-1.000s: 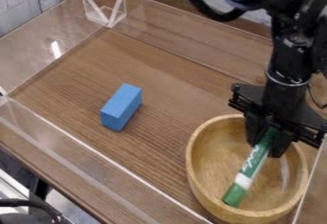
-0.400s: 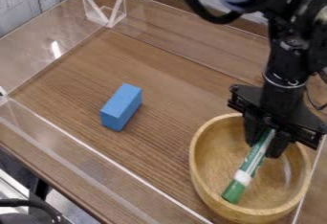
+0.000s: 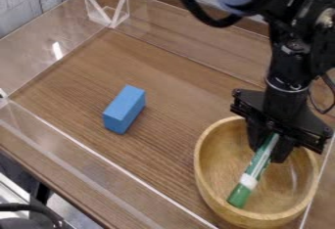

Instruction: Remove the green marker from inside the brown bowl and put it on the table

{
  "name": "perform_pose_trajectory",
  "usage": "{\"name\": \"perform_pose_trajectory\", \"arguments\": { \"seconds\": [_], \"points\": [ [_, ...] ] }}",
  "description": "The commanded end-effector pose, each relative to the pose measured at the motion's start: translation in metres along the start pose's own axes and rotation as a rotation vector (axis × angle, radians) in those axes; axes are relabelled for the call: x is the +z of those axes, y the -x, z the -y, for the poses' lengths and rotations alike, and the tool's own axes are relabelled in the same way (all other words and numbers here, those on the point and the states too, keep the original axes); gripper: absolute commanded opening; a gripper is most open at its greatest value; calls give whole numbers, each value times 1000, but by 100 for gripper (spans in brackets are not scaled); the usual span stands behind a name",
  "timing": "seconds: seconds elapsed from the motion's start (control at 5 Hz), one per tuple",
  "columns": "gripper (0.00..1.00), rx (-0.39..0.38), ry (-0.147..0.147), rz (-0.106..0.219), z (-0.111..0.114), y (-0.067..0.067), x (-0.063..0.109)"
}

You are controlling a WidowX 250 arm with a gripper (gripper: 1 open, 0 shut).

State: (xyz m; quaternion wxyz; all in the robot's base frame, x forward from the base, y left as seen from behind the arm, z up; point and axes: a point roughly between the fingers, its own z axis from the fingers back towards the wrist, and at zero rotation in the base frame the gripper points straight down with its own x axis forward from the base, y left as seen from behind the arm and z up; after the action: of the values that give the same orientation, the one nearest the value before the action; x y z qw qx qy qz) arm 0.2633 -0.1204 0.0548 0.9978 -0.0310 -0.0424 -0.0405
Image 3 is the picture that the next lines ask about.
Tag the brown wooden bowl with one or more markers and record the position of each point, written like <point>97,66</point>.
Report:
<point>261,199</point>

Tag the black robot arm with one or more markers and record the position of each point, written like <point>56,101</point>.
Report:
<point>299,90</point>

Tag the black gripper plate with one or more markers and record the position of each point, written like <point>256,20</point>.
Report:
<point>303,129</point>

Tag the clear acrylic triangular bracket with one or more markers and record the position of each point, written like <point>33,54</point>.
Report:
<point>108,16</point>

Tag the green expo marker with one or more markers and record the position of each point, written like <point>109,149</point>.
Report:
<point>251,175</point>

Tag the blue foam block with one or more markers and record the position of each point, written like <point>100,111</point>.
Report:
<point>122,109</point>

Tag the clear acrylic wall panel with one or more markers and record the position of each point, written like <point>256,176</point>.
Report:
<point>117,199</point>

